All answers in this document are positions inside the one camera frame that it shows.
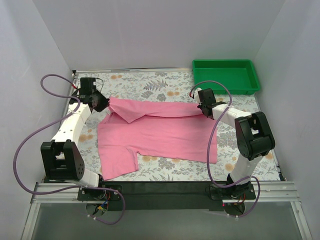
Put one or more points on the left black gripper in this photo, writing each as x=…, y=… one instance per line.
x=101, y=104

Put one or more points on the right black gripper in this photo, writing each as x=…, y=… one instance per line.
x=202, y=108

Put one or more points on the pink t shirt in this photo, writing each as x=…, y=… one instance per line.
x=176, y=130

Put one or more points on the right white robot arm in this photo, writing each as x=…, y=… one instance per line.
x=253, y=136

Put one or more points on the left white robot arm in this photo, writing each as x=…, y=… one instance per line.
x=61, y=157

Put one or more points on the green plastic bin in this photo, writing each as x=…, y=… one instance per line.
x=237, y=75

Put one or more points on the floral patterned table mat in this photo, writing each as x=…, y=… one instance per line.
x=155, y=86

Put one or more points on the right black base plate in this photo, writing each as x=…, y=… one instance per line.
x=245, y=191

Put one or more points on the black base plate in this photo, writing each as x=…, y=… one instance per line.
x=100, y=195
x=245, y=191

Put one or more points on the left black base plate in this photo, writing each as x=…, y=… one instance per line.
x=100, y=195

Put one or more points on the aluminium frame rail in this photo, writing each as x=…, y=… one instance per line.
x=166, y=210

